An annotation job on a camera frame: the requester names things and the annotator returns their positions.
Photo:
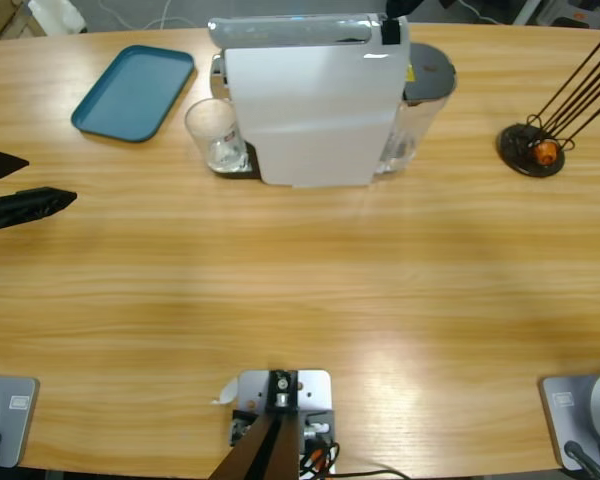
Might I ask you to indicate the grey coffee machine lever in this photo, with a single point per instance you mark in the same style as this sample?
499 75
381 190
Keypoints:
290 31

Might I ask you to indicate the clear water tank black lid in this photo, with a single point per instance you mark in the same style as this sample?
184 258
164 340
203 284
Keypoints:
430 67

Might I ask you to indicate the white foam block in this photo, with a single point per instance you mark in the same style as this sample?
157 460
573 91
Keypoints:
55 12

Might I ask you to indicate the white capsule coffee machine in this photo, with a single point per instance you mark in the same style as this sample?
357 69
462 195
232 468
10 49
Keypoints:
305 115

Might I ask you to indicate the white block with dark post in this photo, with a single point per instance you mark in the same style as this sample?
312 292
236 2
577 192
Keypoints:
280 395

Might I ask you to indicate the silver foil orange capsule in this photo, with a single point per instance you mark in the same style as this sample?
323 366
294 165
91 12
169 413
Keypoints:
546 152

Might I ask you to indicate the white metal frame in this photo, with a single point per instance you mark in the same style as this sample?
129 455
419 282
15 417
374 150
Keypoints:
525 12

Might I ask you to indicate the teal plastic tray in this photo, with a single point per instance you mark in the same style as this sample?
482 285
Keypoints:
130 95

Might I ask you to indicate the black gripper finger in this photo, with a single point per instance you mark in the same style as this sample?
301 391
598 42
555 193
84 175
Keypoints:
0 166
447 2
30 206
402 7

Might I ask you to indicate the grey equipment box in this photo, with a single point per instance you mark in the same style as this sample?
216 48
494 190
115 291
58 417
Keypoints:
580 12

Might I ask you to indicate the clear glass cup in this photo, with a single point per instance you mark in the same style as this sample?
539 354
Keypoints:
215 130

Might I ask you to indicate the white paper tab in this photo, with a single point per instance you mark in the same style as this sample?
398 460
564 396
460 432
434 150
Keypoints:
226 392

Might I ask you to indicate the brown cardboard box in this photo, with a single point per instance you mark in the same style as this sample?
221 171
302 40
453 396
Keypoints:
0 20

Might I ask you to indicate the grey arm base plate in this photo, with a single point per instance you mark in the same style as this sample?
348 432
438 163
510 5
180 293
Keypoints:
10 420
580 410

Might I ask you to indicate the black capsule holder with rods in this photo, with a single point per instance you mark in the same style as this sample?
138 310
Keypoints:
517 150

